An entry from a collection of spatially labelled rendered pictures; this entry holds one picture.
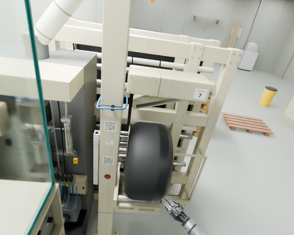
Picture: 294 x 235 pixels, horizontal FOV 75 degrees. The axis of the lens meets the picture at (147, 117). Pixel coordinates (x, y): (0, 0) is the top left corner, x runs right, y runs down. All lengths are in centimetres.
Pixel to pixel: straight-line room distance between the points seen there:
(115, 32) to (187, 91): 67
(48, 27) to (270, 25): 1225
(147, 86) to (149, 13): 1065
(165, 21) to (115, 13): 1088
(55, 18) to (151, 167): 108
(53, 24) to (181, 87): 92
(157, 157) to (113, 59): 64
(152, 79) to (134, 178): 67
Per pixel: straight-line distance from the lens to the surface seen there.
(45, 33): 145
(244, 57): 1198
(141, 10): 1199
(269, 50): 1326
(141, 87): 138
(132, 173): 124
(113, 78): 110
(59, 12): 139
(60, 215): 144
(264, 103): 725
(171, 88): 140
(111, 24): 104
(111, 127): 124
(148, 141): 125
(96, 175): 155
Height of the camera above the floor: 218
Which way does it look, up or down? 29 degrees down
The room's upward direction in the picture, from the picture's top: 9 degrees clockwise
